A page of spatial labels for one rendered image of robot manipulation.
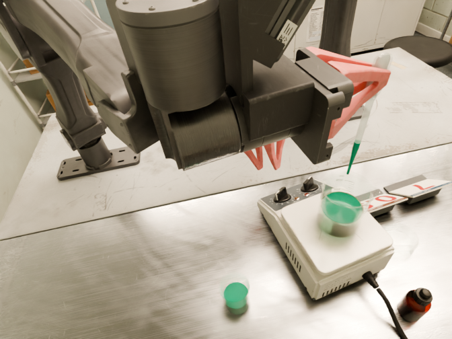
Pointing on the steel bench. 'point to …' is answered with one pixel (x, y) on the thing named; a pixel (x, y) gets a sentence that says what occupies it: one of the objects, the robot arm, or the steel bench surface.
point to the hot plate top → (307, 229)
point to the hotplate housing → (352, 272)
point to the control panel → (291, 196)
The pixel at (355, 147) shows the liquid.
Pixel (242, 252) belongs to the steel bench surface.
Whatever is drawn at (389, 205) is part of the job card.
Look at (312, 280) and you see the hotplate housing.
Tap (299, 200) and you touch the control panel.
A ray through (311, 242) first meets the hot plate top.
